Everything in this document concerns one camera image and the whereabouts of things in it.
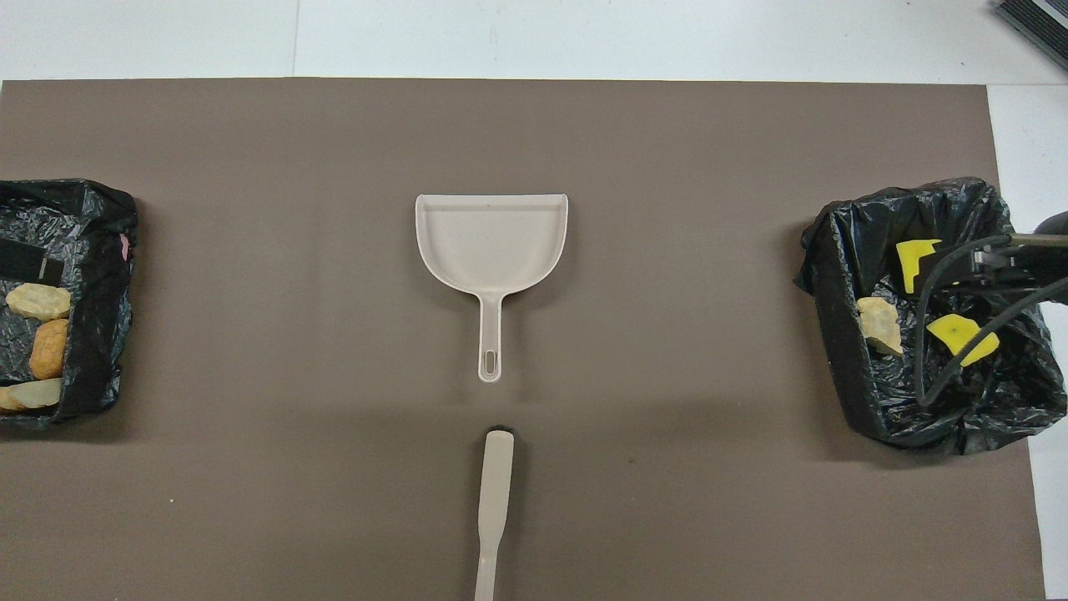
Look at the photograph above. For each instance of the notched yellow sponge chunk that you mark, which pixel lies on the notched yellow sponge chunk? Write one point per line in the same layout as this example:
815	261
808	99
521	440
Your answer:
909	255

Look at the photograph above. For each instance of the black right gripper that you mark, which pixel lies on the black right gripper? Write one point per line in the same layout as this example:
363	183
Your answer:
1035	259

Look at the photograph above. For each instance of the pale beige rock-like chunk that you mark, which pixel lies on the pale beige rock-like chunk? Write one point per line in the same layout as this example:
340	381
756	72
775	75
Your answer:
37	300

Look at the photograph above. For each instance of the dark grey ribbed object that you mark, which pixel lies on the dark grey ribbed object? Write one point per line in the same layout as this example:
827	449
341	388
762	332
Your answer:
1039	21

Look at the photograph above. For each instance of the brown peanut-shaped toy bread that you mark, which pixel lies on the brown peanut-shaped toy bread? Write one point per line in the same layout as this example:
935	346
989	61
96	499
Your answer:
48	349

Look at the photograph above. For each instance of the beige brush with black bristles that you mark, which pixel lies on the beige brush with black bristles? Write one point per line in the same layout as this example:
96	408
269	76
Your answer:
494	492

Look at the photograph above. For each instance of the striped toy croissant piece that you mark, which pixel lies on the striped toy croissant piece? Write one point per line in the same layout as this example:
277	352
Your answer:
29	394
880	327

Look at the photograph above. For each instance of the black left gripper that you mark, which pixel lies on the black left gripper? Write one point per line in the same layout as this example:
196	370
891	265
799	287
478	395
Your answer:
21	260

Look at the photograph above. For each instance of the beige plastic dustpan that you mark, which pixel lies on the beige plastic dustpan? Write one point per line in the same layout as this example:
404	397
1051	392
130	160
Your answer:
492	242

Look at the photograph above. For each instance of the black-bagged bin with pink spot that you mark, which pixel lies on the black-bagged bin with pink spot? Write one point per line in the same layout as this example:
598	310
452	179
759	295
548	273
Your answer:
92	275

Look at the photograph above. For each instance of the brown table mat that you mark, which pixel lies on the brown table mat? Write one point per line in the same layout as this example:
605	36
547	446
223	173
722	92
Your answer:
534	125

